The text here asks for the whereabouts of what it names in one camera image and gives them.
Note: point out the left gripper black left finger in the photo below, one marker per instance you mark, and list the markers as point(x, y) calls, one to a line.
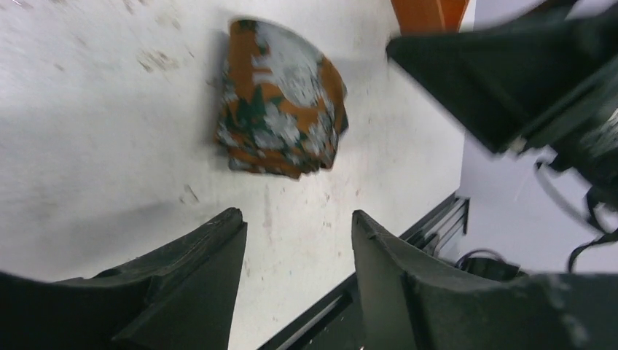
point(179, 296)

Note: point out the orange floral necktie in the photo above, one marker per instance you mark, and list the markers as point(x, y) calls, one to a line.
point(283, 102)

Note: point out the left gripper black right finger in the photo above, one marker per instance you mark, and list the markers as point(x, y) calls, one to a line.
point(446, 308)

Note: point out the orange wooden compartment tray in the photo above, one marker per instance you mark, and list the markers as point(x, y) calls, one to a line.
point(429, 16)

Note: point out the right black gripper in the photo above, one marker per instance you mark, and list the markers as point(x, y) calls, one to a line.
point(547, 79)

